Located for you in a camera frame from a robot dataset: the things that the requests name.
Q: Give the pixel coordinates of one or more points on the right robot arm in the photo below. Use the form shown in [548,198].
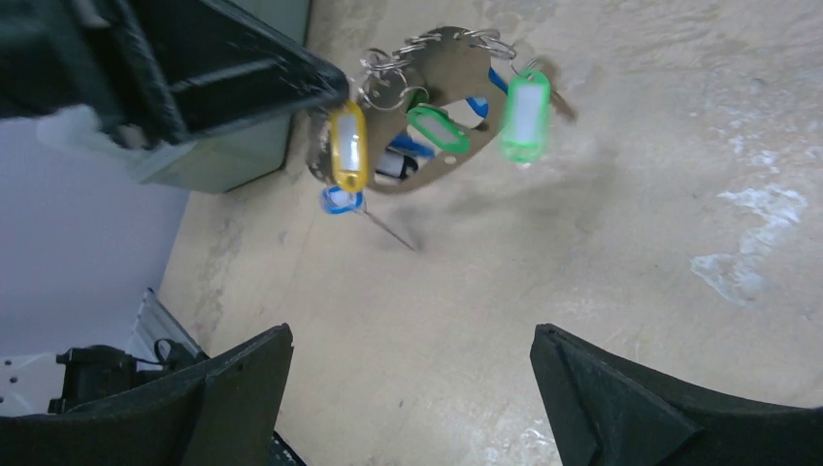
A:
[77,379]

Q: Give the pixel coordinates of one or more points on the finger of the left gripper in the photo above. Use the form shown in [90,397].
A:
[157,71]

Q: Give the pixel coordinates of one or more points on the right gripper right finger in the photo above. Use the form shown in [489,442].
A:
[604,409]

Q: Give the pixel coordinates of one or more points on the metal keyring plate with keys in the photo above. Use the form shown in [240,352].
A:
[419,112]

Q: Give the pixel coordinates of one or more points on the translucent plastic storage box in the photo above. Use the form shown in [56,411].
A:
[225,162]

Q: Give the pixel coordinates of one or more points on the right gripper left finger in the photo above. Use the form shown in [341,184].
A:
[221,411]

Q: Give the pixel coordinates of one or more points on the aluminium rail frame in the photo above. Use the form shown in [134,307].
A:
[154,322]

